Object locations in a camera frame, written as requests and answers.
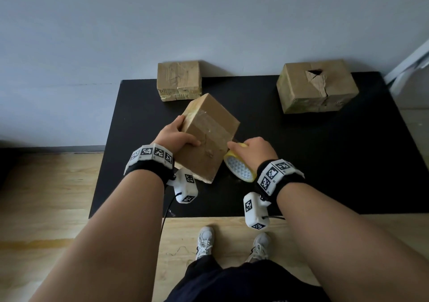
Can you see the person's left hand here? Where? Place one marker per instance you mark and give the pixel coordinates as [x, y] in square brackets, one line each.
[172, 137]

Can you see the person's right hand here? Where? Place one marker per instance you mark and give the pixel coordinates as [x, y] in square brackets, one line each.
[256, 152]

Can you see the yellow tape roll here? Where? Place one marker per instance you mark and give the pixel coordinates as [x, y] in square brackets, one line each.
[239, 169]

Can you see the tall cardboard box square hole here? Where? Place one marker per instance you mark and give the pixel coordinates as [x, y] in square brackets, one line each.
[214, 124]

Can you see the small cardboard box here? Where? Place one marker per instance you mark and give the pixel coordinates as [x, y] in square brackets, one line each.
[177, 78]

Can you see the wide cardboard box torn flap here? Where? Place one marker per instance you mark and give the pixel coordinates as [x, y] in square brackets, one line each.
[335, 90]

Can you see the person's right forearm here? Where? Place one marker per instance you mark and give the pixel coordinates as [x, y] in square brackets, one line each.
[352, 244]

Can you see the person's left forearm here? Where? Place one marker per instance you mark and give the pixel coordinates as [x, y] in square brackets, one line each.
[110, 241]

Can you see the black marker wristband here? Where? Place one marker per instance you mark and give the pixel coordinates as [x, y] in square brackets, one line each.
[149, 162]
[278, 177]

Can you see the white right sneaker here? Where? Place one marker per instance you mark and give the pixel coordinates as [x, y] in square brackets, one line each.
[259, 248]

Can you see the white sneaker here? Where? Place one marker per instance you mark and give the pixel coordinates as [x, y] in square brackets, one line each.
[259, 248]
[204, 241]

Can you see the white left sneaker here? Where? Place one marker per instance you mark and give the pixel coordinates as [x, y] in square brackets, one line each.
[204, 241]

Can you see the thin black thread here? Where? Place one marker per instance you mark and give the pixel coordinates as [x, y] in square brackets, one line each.
[177, 251]

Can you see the black shorts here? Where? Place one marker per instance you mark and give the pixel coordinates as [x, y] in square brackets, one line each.
[248, 281]

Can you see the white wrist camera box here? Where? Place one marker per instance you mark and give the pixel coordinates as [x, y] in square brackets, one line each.
[186, 186]
[256, 211]

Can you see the white metal shelf frame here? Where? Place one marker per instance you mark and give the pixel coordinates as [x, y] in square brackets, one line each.
[409, 67]

